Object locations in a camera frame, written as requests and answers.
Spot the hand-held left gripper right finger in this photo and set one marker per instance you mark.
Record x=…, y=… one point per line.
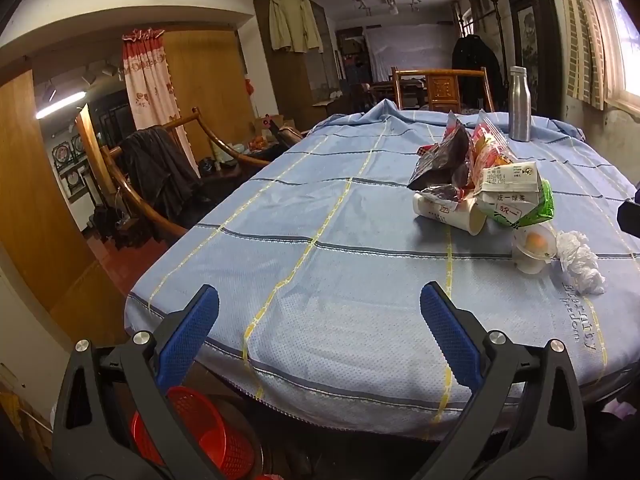
x=450, y=330

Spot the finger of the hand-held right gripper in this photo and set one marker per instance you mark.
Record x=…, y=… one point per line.
x=631, y=215

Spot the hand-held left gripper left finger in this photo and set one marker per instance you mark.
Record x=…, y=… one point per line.
x=190, y=325

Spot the red plastic basket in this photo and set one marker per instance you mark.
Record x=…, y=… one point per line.
x=215, y=430

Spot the white paper cup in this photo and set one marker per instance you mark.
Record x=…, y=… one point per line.
x=445, y=215

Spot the crumpled white tissue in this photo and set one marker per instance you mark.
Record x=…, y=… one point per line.
x=577, y=260

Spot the clear jelly cup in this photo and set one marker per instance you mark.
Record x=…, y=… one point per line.
x=532, y=255

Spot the round-back wooden armchair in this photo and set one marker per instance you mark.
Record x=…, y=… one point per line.
x=135, y=200

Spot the crumpled dark wrapper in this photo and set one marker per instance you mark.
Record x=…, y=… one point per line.
x=445, y=193

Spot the metal bottle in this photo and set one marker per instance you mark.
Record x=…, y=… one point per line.
x=520, y=110

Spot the red snack bag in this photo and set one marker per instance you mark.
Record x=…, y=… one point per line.
x=487, y=145

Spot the dark jacket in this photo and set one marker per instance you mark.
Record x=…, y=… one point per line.
x=155, y=165

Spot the dark snack bag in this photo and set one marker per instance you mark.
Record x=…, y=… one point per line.
x=440, y=160

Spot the blue checked tablecloth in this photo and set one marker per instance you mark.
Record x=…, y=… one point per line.
x=325, y=210

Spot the striped window curtain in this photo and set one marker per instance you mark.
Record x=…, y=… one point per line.
x=585, y=35

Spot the dark framed screen panel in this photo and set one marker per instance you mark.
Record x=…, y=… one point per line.
x=530, y=35

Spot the wooden partition panel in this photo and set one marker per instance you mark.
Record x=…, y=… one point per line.
x=35, y=185

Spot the black coat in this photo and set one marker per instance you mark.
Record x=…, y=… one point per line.
x=475, y=70

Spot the carved wooden chair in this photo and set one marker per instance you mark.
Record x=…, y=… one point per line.
x=440, y=90

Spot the floral pink curtain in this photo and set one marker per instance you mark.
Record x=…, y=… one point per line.
x=150, y=85

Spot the fluorescent tube lamp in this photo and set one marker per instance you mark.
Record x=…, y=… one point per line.
x=60, y=105

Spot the wooden wardrobe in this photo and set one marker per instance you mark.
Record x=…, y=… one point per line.
x=295, y=85

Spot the white hanging sheet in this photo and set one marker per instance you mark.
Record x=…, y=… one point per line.
x=410, y=50

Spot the beige jacket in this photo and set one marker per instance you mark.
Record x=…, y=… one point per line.
x=295, y=22

